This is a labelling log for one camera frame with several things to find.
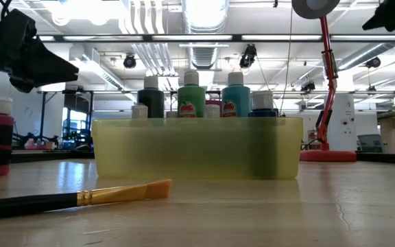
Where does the large teal paint bottle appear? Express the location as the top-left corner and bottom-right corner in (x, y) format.
(221, 71), (252, 118)

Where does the large green paint bottle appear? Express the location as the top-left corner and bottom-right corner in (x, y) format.
(177, 69), (206, 119)

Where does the black ceiling spotlight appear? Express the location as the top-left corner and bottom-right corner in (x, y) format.
(239, 43), (258, 69)
(365, 56), (382, 69)
(123, 54), (138, 69)
(300, 80), (317, 93)

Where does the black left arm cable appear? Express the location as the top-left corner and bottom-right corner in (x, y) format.
(0, 0), (14, 20)

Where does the small blue paint bottle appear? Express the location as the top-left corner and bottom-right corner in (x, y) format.
(247, 90), (278, 180)

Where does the paintbrush gold ferrule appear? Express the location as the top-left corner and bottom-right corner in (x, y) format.
(0, 178), (173, 222)

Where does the silver round air duct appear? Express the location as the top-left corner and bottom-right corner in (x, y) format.
(181, 0), (230, 69)

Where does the red lamp stand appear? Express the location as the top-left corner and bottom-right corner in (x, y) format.
(291, 0), (358, 163)

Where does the large black paint bottle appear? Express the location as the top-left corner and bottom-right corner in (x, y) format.
(136, 75), (166, 119)

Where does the grey background bin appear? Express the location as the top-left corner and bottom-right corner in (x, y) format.
(356, 134), (385, 153)

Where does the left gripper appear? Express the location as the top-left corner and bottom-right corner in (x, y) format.
(0, 8), (80, 94)

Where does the white round pillar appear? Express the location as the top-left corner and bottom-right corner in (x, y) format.
(327, 93), (357, 152)

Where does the yellow translucent plastic bin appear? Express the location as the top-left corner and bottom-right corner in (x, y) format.
(92, 116), (304, 180)

